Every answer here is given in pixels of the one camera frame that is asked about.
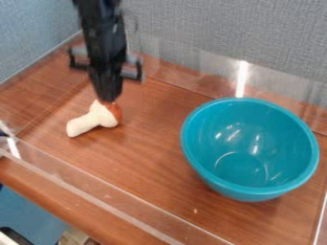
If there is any white mushroom with red cap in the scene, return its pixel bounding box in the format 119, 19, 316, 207
66, 100, 123, 138

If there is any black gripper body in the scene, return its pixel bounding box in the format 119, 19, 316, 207
72, 0, 143, 81

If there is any clear acrylic barrier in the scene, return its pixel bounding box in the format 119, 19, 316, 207
0, 122, 233, 245
62, 32, 327, 135

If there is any clear acrylic back barrier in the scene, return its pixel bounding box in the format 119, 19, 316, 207
62, 32, 327, 135

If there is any clear acrylic front barrier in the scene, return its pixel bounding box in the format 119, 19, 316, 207
0, 122, 233, 245

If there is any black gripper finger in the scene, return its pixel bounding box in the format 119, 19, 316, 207
106, 73, 124, 102
89, 68, 112, 101

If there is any blue plastic bowl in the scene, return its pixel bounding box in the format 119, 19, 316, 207
180, 98, 319, 202

